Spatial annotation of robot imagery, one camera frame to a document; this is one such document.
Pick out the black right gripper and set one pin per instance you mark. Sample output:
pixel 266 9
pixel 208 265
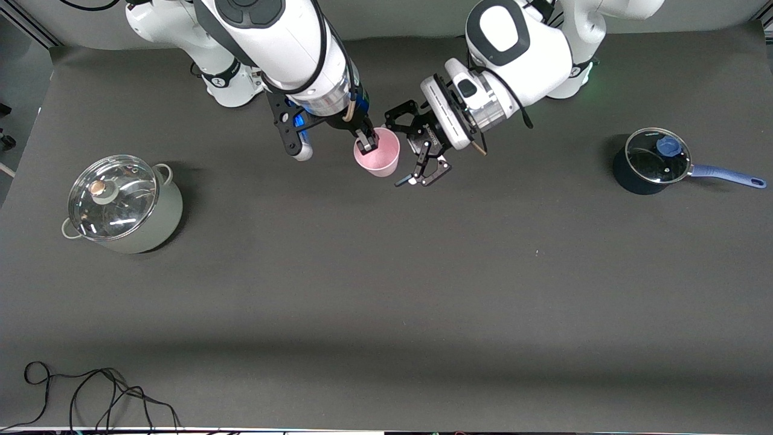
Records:
pixel 355 123

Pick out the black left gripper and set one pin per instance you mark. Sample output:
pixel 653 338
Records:
pixel 424 136

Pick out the pink plastic cup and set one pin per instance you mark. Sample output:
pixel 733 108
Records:
pixel 381 158

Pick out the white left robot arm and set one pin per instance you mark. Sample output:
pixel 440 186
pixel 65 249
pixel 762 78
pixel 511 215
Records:
pixel 531 54

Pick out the dark grey table mat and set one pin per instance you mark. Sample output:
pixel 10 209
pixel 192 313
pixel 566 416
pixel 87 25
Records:
pixel 386 272

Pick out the sage green stock pot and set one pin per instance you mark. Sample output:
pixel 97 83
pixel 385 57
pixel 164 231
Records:
pixel 163 223

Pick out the glass saucepan lid blue knob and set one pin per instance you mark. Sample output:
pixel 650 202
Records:
pixel 646 163

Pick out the glass pot lid grey knob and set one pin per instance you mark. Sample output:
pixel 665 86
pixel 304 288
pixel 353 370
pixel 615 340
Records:
pixel 121 205

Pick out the aluminium frame rail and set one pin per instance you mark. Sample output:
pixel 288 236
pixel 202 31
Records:
pixel 762 23
pixel 36 30

